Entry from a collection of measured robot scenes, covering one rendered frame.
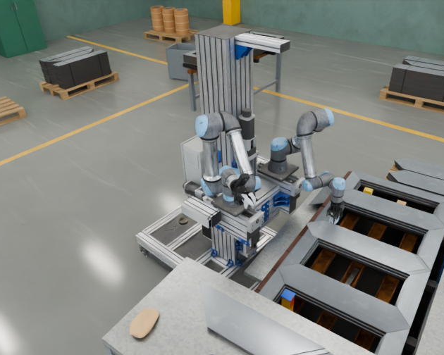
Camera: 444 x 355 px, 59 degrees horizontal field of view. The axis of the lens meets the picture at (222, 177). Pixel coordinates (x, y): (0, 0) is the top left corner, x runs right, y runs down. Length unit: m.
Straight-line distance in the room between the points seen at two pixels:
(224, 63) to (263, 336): 1.47
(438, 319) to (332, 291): 0.58
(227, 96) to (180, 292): 1.17
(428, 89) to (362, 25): 3.62
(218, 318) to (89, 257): 2.23
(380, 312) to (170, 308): 1.08
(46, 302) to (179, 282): 1.82
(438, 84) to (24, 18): 8.82
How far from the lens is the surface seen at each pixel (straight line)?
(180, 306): 2.00
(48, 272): 3.95
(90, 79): 7.83
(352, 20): 9.98
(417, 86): 6.72
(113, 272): 3.72
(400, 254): 2.63
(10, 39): 10.81
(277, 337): 1.86
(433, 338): 2.43
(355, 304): 2.29
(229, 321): 1.90
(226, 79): 2.38
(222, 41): 2.33
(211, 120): 2.18
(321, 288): 2.32
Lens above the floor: 2.62
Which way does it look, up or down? 34 degrees down
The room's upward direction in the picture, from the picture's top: 3 degrees counter-clockwise
